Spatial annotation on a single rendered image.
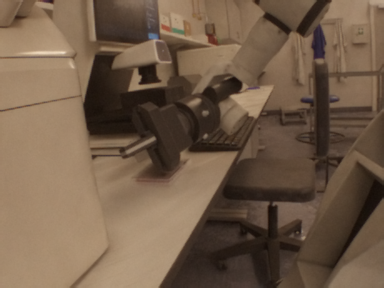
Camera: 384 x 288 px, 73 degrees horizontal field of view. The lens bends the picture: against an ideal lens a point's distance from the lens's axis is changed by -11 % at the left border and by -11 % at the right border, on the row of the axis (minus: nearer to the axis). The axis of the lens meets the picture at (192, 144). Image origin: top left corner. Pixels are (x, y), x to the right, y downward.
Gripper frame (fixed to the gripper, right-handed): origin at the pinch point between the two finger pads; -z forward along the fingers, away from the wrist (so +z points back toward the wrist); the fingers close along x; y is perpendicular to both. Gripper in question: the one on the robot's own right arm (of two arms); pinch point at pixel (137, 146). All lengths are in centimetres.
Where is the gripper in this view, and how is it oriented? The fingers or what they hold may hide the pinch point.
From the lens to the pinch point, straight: 48.0
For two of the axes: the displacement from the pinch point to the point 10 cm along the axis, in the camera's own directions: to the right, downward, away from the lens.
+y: 6.5, -2.2, -7.3
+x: -4.2, -9.0, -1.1
